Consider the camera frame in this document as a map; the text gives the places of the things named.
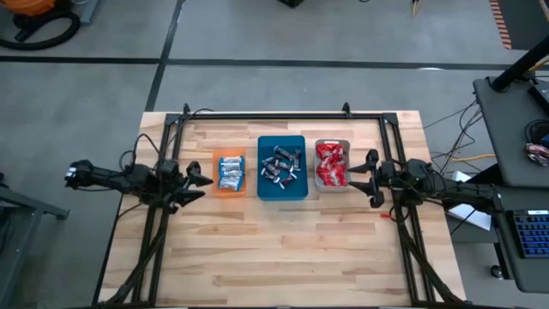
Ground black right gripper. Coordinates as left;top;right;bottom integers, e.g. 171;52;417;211
346;148;408;210

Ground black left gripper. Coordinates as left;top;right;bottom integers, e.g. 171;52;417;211
154;159;214;215

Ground candy bag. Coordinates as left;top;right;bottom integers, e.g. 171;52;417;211
523;142;549;167

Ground orange plastic bin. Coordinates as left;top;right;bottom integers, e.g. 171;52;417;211
212;146;249;199

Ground grey plastic bin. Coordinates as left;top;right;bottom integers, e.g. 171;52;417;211
314;137;352;193

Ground blue plastic bin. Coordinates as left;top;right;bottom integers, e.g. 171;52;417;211
256;135;310;202

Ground white paper sheet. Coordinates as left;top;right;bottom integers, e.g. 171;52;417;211
448;170;493;232

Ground dark grey desk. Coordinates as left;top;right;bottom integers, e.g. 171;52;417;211
488;184;549;294
473;76;549;190

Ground backlit black keyboard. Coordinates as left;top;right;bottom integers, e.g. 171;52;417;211
508;209;549;259

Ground grey metal cart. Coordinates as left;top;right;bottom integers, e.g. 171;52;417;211
0;171;71;308

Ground black pole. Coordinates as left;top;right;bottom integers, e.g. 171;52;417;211
491;36;549;92

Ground black floor mat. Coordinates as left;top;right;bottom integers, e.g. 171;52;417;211
497;0;549;52

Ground orange vacuum cleaner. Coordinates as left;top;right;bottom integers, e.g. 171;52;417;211
12;0;57;18

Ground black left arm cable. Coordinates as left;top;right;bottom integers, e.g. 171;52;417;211
118;132;166;173

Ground yellow cable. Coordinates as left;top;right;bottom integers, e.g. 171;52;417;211
449;153;497;163

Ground black floor cable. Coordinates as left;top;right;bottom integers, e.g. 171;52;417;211
422;98;484;147

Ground black aluminium table frame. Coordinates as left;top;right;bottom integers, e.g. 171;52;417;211
96;102;464;309

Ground black vacuum hose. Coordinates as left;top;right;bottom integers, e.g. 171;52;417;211
0;10;81;52

